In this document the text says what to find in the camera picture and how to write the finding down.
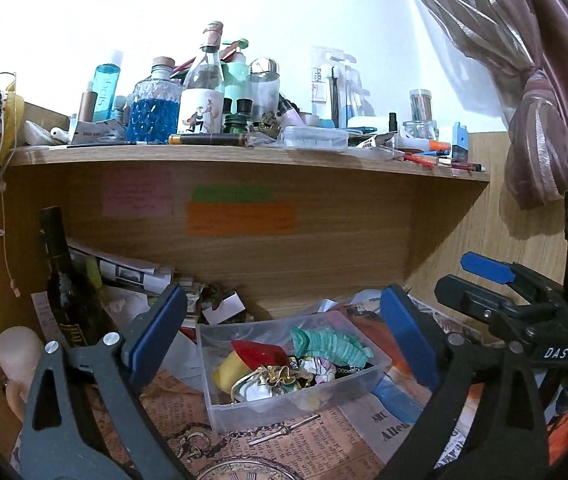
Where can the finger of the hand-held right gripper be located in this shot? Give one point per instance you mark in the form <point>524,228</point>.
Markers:
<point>486,267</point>
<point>466,296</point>

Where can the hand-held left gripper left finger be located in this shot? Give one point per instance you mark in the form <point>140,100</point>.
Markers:
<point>159,335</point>

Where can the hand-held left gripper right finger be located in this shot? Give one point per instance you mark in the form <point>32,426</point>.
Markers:
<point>408,340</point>

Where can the green scrunchie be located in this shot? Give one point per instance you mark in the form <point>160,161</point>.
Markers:
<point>336,345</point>

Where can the yellow scrunchie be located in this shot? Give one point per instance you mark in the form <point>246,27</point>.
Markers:
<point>225,372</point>

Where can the floral scrunchie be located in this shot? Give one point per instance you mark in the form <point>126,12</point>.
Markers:
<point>316,370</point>

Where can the red scrunchie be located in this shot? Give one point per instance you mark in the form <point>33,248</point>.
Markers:
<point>261,352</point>

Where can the gold and white scrunchie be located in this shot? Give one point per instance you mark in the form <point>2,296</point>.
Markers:
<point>264,385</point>

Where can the clear plastic box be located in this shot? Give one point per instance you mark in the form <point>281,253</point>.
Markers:
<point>289,407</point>

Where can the pile of newspapers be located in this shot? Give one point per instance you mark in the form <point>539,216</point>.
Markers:
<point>129,272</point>

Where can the dark wine bottle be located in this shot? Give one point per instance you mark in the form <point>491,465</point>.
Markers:
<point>66,285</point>

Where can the blue pencil sharpener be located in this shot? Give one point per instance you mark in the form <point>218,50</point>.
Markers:
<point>459,142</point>

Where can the orange capped marker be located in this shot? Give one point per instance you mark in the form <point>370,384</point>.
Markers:
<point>438,146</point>

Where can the orange sticky note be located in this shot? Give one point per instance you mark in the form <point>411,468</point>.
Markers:
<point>241,218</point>

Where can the beige plastic figure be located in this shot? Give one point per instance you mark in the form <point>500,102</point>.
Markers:
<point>16,355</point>

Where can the pink sticky note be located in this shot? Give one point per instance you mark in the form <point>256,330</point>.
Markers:
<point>136,192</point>

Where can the vintage newspaper print sheet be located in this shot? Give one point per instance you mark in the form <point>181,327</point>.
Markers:
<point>314,450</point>

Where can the glass jar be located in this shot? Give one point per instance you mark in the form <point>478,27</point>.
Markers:
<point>419,131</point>

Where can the green sticky note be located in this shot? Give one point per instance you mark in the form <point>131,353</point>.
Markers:
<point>233,193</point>

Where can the black mascara tube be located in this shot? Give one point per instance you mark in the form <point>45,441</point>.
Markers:
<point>392,122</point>

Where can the clear tube of pencils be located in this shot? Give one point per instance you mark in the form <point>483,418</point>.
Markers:
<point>421,105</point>

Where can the wooden shelf board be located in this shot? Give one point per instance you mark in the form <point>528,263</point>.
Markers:
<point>214,160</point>

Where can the black and gold pen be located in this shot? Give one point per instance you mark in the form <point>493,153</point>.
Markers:
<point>209,139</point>

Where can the mauve striped curtain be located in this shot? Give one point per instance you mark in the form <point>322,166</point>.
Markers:
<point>538,60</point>

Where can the flat clear plastic case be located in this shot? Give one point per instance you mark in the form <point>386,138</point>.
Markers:
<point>314,137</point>

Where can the glass bottle with blue liquid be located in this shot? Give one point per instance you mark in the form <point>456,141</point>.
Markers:
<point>156,115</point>

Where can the clear blister brush packaging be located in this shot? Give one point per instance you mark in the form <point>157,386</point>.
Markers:
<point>334,85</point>

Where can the clear bottle with cartoon label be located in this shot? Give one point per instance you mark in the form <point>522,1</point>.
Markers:
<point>204,100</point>

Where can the brown cosmetic tube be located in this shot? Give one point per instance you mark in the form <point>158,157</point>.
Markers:
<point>87,106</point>

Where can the light blue toner bottle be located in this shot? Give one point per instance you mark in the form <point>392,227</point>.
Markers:
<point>106,90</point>

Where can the frosted bottle with silver cap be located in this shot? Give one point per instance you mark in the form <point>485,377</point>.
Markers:
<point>264,95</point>

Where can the mint green pump bottle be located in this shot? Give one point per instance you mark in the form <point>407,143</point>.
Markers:
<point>238,80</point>

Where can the yellow headband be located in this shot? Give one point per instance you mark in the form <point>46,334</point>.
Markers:
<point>13,110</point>

